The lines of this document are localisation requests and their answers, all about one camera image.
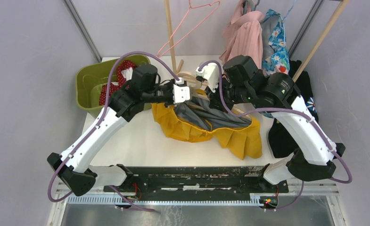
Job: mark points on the yellow skirt grey lining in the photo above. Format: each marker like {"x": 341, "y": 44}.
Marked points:
{"x": 241, "y": 141}

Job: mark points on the wooden hanger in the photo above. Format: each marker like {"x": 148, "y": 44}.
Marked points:
{"x": 194, "y": 84}

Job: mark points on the red polka dot skirt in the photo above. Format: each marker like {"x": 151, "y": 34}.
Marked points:
{"x": 124, "y": 72}

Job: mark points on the pink garment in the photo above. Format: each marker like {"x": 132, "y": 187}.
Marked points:
{"x": 243, "y": 35}

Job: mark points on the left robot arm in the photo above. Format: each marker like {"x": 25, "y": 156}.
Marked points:
{"x": 73, "y": 166}

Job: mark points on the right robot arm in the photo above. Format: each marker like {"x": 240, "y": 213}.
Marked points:
{"x": 240, "y": 81}

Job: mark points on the black garment with flower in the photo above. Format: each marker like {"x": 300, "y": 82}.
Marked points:
{"x": 281, "y": 142}

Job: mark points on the green plastic basket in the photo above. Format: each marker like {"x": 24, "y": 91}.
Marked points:
{"x": 90, "y": 79}

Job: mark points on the blue floral garment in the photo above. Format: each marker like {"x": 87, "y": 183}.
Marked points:
{"x": 275, "y": 57}

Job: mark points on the wooden clothes rack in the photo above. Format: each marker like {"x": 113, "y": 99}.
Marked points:
{"x": 170, "y": 44}

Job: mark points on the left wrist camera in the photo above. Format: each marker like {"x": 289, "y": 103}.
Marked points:
{"x": 181, "y": 91}

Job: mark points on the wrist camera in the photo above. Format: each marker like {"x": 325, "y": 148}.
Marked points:
{"x": 210, "y": 73}
{"x": 181, "y": 91}

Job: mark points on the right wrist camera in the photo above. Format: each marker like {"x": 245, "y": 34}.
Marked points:
{"x": 210, "y": 73}

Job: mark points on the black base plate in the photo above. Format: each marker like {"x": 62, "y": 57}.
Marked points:
{"x": 198, "y": 183}

